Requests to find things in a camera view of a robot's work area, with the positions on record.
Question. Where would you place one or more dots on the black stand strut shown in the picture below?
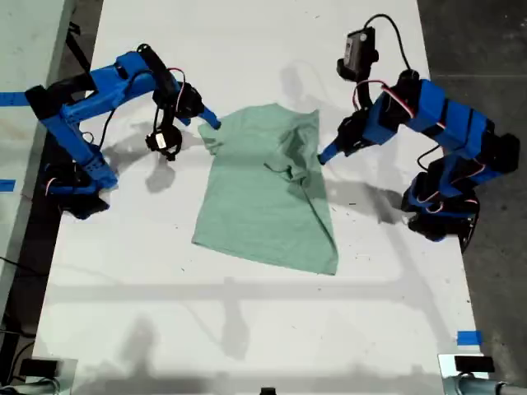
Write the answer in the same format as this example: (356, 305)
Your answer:
(79, 46)

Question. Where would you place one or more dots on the small black box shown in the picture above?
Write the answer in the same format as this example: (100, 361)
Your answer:
(39, 367)
(473, 364)

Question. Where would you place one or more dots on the pale grey side table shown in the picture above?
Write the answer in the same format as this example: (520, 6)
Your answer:
(24, 41)

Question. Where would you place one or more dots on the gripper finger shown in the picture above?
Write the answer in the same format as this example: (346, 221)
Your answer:
(331, 153)
(210, 118)
(185, 121)

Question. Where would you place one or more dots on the shiny metal plate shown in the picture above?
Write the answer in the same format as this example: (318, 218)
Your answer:
(68, 374)
(446, 366)

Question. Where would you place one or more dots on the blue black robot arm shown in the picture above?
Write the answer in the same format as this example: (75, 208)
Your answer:
(70, 119)
(453, 119)

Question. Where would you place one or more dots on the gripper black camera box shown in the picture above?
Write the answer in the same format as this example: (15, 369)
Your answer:
(162, 142)
(359, 47)

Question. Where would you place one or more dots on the blue tape strip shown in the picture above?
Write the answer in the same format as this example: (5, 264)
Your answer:
(12, 99)
(469, 337)
(7, 185)

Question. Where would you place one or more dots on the pale green T-shirt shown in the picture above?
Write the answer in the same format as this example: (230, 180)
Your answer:
(247, 205)

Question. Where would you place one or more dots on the camera black stalk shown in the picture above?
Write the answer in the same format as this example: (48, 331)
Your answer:
(352, 72)
(160, 117)

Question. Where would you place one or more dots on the small black object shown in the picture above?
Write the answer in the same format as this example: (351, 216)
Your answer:
(267, 391)

